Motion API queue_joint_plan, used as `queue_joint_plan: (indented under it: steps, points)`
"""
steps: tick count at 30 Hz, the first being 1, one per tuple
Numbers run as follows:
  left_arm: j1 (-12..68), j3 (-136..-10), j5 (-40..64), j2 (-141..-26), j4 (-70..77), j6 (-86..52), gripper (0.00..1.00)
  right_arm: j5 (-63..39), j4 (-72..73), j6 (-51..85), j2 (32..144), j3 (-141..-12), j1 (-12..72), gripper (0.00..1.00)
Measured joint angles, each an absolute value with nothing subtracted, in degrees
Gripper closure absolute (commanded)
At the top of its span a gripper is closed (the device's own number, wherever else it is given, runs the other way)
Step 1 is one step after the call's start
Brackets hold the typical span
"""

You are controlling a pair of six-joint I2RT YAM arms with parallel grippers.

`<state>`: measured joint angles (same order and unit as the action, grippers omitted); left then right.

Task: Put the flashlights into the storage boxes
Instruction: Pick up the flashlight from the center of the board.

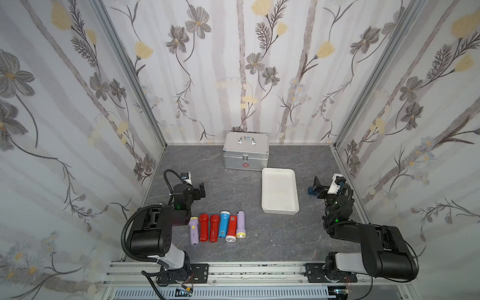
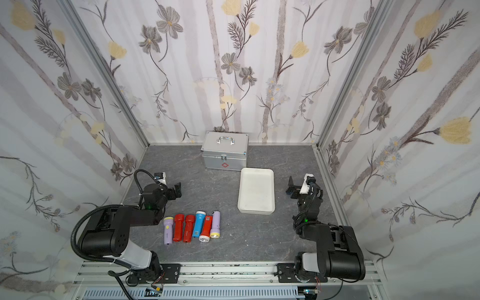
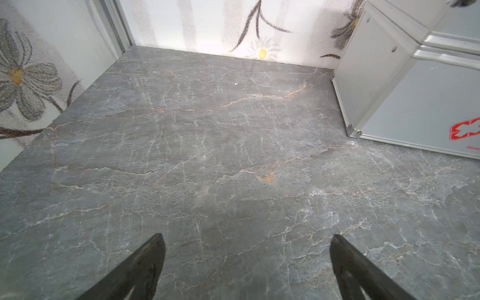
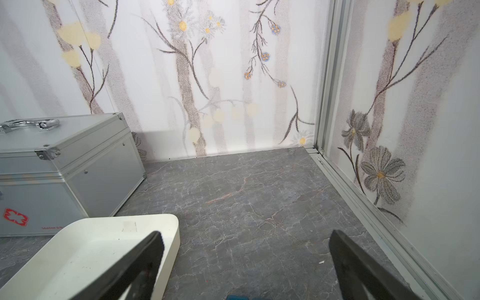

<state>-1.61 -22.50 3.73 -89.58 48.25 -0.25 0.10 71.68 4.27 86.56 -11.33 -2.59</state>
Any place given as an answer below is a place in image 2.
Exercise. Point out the purple flashlight yellow head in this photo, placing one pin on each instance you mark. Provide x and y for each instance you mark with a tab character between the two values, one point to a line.
215	228
168	223

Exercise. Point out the silver aluminium first aid case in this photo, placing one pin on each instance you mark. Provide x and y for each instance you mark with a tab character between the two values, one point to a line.
225	150

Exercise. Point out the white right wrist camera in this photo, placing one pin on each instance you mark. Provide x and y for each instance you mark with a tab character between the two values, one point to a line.
308	179

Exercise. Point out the white plastic tray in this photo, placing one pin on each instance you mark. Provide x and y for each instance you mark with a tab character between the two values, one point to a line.
256	191

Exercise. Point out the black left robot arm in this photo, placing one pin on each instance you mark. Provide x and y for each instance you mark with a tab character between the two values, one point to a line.
103	234

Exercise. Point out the red flashlight white head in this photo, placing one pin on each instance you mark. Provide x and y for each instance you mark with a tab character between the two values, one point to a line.
204	237

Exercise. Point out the blue flashlight white head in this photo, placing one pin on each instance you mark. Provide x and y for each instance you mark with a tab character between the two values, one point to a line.
198	225

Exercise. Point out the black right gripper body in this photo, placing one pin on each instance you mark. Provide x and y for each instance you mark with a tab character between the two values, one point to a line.
296	189

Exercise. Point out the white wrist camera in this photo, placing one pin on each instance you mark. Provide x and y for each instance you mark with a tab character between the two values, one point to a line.
160	178
308	179

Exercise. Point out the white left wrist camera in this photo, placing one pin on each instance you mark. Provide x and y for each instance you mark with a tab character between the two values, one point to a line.
160	178

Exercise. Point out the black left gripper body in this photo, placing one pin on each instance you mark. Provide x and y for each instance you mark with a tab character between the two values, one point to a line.
174	191

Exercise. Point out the white cable duct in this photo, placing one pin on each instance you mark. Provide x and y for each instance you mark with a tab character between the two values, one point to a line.
217	293

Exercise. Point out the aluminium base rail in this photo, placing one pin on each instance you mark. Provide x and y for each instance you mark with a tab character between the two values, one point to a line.
93	283

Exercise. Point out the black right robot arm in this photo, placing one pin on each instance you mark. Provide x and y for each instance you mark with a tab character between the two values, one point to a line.
338	254

